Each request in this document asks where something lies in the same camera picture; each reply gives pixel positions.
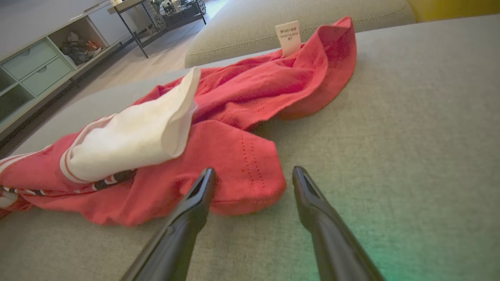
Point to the large grey sofa seat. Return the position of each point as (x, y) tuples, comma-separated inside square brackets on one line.
[(410, 136)]

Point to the yellow sofa cushion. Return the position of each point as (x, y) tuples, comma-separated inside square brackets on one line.
[(461, 8)]

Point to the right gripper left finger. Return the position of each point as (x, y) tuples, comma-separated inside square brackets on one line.
[(175, 246)]

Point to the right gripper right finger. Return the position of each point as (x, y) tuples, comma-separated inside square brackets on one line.
[(336, 249)]

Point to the small grey sofa seat cushion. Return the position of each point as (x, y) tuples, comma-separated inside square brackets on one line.
[(254, 27)]

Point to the white cabinet green drawers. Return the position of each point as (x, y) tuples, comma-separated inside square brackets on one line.
[(35, 66)]

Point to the red jersey with white trim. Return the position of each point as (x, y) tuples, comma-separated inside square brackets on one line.
[(242, 164)]

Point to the table with black legs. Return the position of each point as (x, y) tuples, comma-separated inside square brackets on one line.
[(125, 6)]

